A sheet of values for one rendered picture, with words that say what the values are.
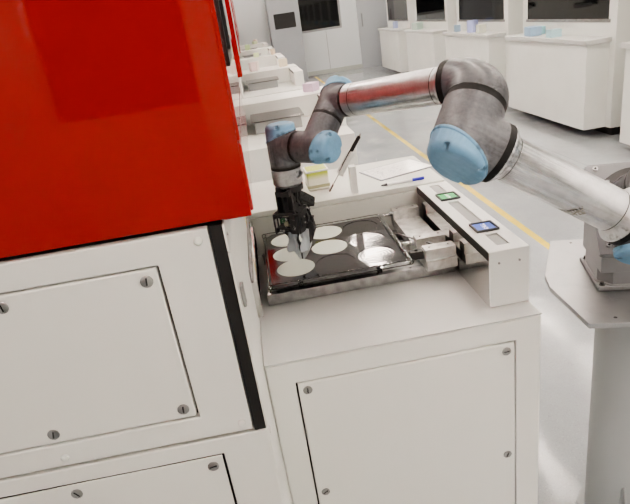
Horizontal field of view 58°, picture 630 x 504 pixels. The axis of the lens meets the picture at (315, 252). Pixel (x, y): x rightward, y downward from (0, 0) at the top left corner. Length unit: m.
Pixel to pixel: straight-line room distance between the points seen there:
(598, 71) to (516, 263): 4.84
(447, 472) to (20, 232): 1.11
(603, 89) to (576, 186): 5.03
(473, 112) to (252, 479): 0.79
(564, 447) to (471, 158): 1.42
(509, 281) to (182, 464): 0.80
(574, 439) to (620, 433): 0.57
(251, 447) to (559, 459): 1.33
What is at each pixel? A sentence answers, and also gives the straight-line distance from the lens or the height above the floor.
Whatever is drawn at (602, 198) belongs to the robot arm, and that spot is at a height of 1.11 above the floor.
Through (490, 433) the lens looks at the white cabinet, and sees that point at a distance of 1.50.
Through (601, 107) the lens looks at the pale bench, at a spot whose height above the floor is 0.27.
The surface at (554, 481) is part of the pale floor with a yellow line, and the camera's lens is 2.13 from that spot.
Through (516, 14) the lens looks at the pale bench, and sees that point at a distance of 8.01.
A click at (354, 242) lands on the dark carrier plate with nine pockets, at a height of 0.90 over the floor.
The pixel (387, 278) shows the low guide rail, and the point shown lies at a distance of 1.50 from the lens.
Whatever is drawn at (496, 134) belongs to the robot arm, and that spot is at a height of 1.26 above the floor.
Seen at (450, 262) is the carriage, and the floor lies 0.87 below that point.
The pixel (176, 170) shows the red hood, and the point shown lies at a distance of 0.88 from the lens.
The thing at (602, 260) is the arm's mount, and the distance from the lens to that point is 1.44.
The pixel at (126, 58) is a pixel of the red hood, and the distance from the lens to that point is 0.86.
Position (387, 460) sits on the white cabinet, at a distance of 1.46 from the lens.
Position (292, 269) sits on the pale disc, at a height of 0.90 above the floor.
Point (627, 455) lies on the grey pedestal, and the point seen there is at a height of 0.33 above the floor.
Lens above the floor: 1.50
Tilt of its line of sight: 23 degrees down
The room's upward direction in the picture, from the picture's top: 9 degrees counter-clockwise
